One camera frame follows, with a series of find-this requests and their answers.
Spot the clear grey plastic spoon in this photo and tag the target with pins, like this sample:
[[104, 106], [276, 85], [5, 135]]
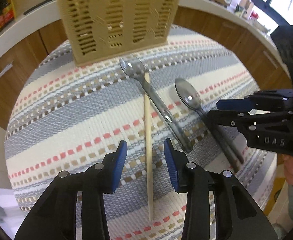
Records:
[[189, 96], [130, 66]]

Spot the white kitchen countertop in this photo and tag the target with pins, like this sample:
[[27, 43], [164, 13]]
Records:
[[201, 6]]

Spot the patterned cup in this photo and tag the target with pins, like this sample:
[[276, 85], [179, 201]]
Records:
[[239, 11]]

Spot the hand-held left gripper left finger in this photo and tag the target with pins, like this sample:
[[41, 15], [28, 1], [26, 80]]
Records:
[[119, 165]]

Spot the striped woven tablecloth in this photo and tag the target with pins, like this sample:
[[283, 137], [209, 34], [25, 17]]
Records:
[[74, 110]]

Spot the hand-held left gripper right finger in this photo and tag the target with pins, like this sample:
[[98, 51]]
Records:
[[171, 165]]

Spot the beige plastic utensil basket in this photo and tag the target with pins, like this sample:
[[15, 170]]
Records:
[[116, 12]]

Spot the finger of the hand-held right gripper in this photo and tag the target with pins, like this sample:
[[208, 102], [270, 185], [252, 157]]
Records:
[[226, 118], [236, 103]]

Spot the white kettle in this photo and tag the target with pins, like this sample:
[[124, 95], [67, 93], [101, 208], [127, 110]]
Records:
[[246, 6]]

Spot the red object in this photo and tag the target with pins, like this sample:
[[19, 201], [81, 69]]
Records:
[[254, 15]]

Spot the wooden chopstick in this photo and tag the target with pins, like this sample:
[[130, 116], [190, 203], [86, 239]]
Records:
[[148, 142]]

